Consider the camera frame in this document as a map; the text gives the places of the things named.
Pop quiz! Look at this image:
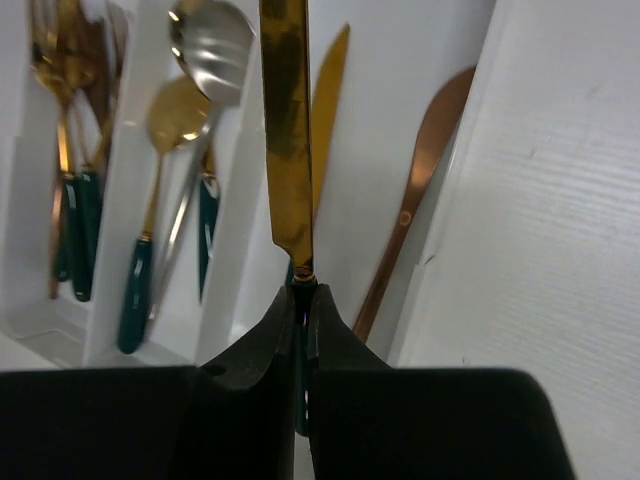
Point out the gold fork in tray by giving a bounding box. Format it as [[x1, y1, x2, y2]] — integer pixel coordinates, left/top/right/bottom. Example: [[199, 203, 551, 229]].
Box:
[[28, 1, 87, 291]]

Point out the copper fork in tray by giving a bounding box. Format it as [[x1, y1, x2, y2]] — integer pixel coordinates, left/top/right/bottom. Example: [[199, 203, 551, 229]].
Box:
[[81, 1, 130, 170]]

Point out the copper fork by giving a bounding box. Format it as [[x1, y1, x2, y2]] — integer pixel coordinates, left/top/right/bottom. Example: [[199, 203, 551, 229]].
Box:
[[49, 1, 110, 299], [81, 1, 130, 170]]

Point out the copper knife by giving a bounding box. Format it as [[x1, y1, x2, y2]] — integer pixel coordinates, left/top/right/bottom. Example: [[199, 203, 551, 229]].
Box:
[[353, 66, 476, 342]]

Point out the silver spoon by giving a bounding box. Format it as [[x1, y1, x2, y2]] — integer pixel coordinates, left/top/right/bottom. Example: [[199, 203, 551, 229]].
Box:
[[148, 1, 255, 321]]

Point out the gold fork green handle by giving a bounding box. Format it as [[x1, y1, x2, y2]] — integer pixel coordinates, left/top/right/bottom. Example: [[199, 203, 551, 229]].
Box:
[[53, 1, 98, 302]]

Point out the white cutlery tray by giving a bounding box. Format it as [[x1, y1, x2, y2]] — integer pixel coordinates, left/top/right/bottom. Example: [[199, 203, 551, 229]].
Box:
[[1, 1, 639, 370]]

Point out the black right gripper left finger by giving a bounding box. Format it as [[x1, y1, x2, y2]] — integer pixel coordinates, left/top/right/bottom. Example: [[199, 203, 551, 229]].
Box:
[[1, 288, 294, 479]]

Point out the gold spoon green handle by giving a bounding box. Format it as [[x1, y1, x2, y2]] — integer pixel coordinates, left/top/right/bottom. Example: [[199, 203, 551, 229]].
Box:
[[117, 77, 214, 355], [167, 9, 222, 306]]

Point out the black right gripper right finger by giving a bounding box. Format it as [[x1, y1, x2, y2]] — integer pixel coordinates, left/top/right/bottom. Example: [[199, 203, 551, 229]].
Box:
[[308, 285, 575, 479]]

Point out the gold knife green handle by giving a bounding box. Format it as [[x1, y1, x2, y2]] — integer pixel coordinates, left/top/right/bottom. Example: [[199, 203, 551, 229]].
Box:
[[310, 23, 351, 229], [259, 1, 317, 437]]

